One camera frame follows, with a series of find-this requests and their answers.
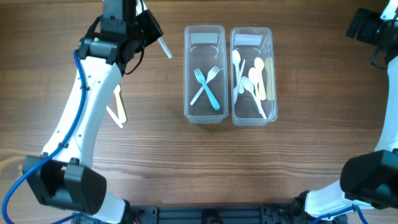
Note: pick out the right clear plastic container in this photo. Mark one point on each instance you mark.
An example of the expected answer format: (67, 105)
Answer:
(252, 42)

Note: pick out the light blue plastic spoon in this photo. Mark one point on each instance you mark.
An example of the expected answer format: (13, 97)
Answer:
(236, 63)

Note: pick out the white plastic fork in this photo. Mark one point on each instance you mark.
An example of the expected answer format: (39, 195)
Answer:
(165, 47)
(114, 117)
(211, 74)

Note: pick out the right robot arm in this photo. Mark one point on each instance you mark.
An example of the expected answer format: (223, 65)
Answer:
(368, 181)

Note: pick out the light blue plastic fork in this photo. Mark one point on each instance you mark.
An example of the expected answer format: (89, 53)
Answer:
(201, 79)

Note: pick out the yellow plastic fork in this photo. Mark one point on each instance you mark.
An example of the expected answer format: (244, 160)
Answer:
(119, 103)

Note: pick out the white spoon container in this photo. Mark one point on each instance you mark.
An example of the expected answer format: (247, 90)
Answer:
(249, 86)

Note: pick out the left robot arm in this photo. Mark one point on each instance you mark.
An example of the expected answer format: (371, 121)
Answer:
(62, 176)

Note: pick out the left clear plastic container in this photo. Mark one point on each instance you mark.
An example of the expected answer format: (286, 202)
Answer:
(204, 48)

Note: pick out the yellow plastic spoon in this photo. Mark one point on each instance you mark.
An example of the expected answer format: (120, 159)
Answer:
(259, 66)

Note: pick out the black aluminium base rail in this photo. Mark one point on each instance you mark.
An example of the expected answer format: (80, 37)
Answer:
(261, 214)

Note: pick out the clear plastic container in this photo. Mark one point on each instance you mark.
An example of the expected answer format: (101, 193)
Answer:
(204, 48)
(252, 42)

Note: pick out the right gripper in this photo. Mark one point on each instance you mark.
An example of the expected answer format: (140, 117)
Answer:
(365, 33)

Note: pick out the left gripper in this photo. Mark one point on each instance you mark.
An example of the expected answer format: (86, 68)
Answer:
(155, 28)

